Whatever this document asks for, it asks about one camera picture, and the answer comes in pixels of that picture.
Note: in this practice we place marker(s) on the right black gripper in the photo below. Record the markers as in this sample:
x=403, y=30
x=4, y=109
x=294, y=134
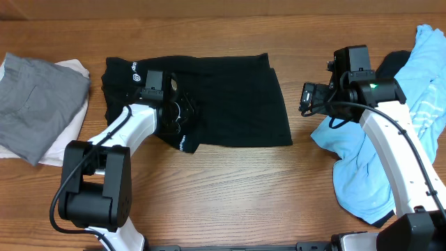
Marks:
x=317, y=101

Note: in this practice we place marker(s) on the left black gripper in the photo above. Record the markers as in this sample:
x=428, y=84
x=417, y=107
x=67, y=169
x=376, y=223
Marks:
x=188, y=107

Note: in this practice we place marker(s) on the black t-shirt with white logo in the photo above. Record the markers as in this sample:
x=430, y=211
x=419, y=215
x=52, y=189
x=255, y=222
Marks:
x=238, y=98

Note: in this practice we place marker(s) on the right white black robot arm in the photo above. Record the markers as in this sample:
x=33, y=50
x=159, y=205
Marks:
x=379, y=106

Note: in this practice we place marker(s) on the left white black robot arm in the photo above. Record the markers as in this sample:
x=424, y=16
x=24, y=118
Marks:
x=95, y=194

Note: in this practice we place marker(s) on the dark navy garment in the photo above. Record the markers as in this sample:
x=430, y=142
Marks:
x=392, y=64

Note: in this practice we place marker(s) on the light blue t-shirt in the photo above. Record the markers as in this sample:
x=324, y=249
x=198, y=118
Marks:
x=359, y=180

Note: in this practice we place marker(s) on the grey folded shorts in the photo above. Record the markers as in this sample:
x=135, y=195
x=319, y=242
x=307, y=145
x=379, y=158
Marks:
x=35, y=104

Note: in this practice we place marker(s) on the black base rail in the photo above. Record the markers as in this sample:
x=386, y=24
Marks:
x=300, y=246

